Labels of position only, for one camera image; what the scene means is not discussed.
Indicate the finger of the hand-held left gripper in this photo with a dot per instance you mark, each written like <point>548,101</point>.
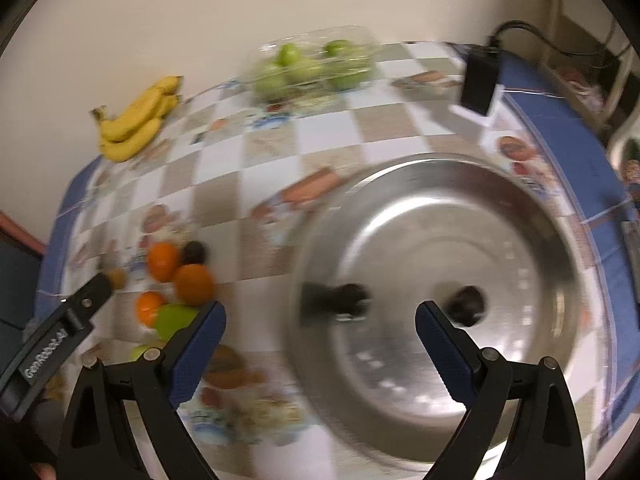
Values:
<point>90,297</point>

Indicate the white adapter stand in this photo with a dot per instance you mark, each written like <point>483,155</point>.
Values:
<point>470,120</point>

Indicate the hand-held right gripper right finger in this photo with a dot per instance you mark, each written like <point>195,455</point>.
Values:
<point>445,355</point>

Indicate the colourful round tins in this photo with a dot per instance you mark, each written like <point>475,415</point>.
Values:
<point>632,170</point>

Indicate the red mesh bag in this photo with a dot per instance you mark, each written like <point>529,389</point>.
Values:
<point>580,85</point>

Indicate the orange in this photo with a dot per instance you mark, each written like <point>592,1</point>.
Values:
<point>162,260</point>
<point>149,307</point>
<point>194,285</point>

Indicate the large green apple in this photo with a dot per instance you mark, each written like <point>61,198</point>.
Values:
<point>172,320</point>

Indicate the large steel bowl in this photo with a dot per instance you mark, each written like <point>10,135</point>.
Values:
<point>450,220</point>

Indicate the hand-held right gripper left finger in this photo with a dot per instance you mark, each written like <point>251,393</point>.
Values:
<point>197,360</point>

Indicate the printed checkered tablecloth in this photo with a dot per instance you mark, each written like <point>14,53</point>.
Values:
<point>325,130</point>

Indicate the dark round fruit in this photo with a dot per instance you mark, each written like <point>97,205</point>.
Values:
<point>193,252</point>
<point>467,305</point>

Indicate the yellow banana bunch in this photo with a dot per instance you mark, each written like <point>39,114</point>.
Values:
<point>130,135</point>

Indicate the black power adapter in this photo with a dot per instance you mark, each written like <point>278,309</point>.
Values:
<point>480,80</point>

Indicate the brown kiwi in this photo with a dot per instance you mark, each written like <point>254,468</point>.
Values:
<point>117,277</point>

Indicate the white plastic chair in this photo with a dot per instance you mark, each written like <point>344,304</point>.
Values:
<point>617,135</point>

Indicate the clear plastic clamshell container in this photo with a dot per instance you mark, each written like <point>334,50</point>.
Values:
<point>360,35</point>

